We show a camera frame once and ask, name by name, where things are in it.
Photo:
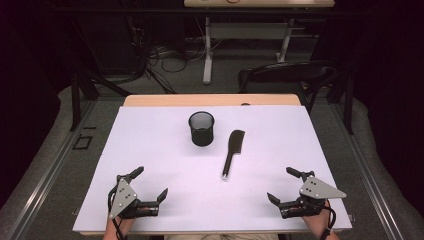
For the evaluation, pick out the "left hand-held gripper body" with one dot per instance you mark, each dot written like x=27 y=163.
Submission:
x=123 y=196

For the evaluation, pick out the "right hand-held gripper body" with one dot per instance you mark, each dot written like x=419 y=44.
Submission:
x=316 y=190

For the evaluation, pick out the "black comb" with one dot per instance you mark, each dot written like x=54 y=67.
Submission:
x=233 y=146

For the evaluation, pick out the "black mesh cup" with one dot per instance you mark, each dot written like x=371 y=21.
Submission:
x=201 y=131

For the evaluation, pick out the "person's left hand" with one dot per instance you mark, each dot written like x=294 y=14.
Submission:
x=120 y=224

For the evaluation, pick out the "person's right hand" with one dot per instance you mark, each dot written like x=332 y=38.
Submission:
x=316 y=220

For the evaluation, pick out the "white board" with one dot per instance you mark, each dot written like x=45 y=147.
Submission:
x=166 y=150

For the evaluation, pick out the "black metal stand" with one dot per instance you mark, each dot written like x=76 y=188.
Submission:
x=81 y=86
x=346 y=100

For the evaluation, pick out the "wooden table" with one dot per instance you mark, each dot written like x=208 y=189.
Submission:
x=200 y=100

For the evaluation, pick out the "black chair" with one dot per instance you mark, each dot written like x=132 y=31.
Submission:
x=283 y=75

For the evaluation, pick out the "white-legged wooden desk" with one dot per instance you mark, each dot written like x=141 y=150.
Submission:
x=248 y=31

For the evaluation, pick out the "metal floor rail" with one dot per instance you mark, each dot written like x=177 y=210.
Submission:
x=46 y=176
x=370 y=180

